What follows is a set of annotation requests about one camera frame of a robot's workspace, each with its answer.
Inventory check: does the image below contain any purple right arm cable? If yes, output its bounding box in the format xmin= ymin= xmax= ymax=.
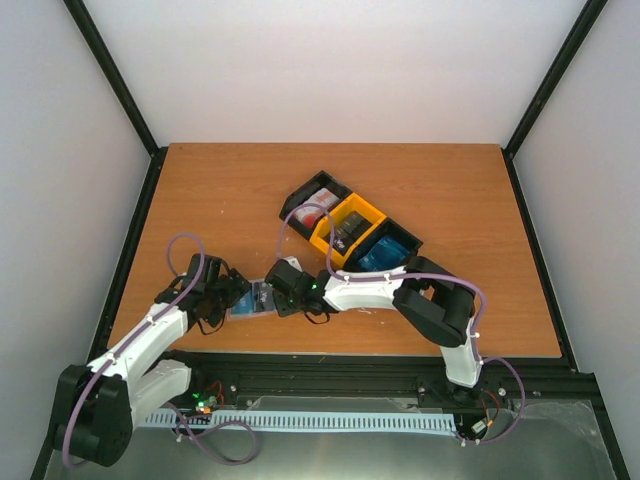
xmin=275 ymin=203 xmax=526 ymax=446

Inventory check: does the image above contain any blue card stack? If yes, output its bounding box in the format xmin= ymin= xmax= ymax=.
xmin=357 ymin=235 xmax=409 ymax=271

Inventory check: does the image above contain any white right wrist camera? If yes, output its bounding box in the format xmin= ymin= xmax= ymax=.
xmin=284 ymin=256 xmax=302 ymax=271

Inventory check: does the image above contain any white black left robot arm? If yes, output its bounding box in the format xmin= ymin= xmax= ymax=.
xmin=50 ymin=254 xmax=251 ymax=469

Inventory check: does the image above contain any black card bin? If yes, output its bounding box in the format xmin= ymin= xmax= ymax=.
xmin=344 ymin=219 xmax=423 ymax=272
xmin=279 ymin=171 xmax=352 ymax=239

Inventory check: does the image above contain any metal base plate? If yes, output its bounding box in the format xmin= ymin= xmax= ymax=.
xmin=34 ymin=401 xmax=628 ymax=479

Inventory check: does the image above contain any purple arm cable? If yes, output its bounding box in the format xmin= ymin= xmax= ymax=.
xmin=275 ymin=203 xmax=526 ymax=446
xmin=61 ymin=231 xmax=207 ymax=470

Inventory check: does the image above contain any black left frame post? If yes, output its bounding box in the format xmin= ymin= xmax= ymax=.
xmin=62 ymin=0 xmax=161 ymax=150

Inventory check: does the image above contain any black card stack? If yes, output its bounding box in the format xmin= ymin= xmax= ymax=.
xmin=333 ymin=211 xmax=372 ymax=255

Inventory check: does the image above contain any red white card stack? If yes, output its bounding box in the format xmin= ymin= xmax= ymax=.
xmin=293 ymin=188 xmax=339 ymax=228

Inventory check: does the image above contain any light blue slotted cable duct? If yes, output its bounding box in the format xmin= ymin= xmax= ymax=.
xmin=134 ymin=405 xmax=458 ymax=434

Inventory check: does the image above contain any left electronics board with wires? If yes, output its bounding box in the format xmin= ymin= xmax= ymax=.
xmin=191 ymin=380 xmax=225 ymax=415

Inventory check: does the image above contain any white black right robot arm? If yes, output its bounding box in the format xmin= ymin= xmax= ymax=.
xmin=265 ymin=256 xmax=487 ymax=389

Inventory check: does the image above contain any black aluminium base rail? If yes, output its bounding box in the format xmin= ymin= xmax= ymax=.
xmin=160 ymin=350 xmax=604 ymax=414

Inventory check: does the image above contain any yellow card bin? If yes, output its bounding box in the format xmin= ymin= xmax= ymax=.
xmin=297 ymin=187 xmax=387 ymax=267

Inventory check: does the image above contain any black right frame post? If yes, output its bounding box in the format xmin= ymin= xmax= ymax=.
xmin=502 ymin=0 xmax=608 ymax=161

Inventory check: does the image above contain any black frame post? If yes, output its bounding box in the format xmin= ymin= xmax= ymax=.
xmin=502 ymin=0 xmax=608 ymax=161
xmin=62 ymin=0 xmax=161 ymax=150

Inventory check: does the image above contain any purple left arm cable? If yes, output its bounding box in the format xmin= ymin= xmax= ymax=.
xmin=61 ymin=231 xmax=207 ymax=470

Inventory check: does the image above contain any right connector with wires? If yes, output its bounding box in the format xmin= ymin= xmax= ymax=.
xmin=471 ymin=389 xmax=501 ymax=439

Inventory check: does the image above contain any blue credit card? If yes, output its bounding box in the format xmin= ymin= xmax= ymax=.
xmin=230 ymin=292 xmax=255 ymax=318

